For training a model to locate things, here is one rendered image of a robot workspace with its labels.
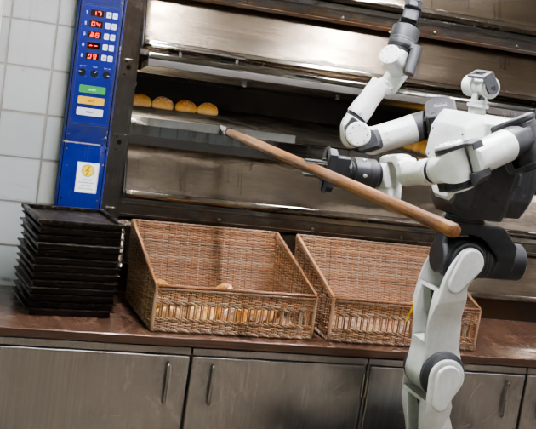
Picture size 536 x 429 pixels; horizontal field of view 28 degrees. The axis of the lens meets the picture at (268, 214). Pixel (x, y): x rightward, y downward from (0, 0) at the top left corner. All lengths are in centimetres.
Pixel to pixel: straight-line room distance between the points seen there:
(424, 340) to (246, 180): 101
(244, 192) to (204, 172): 16
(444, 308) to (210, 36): 130
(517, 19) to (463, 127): 120
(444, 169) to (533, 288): 169
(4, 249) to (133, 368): 70
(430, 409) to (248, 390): 61
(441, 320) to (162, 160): 120
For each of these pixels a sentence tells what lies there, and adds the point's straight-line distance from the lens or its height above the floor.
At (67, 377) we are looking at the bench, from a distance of 334.
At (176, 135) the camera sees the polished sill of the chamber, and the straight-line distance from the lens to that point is 378.
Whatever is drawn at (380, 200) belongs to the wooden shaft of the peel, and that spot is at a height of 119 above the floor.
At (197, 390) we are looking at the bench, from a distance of 343.
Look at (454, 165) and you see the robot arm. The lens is 280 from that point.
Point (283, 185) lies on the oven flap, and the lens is 392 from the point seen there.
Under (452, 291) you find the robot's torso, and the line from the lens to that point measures 316.
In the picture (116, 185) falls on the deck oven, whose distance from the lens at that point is 377.
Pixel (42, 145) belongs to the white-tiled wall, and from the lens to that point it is 372.
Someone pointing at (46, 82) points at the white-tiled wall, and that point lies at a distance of 370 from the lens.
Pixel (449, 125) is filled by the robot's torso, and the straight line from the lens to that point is 314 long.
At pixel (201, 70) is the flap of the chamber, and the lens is 363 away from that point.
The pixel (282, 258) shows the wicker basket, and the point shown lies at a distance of 383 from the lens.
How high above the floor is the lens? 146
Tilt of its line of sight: 8 degrees down
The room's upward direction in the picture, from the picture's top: 8 degrees clockwise
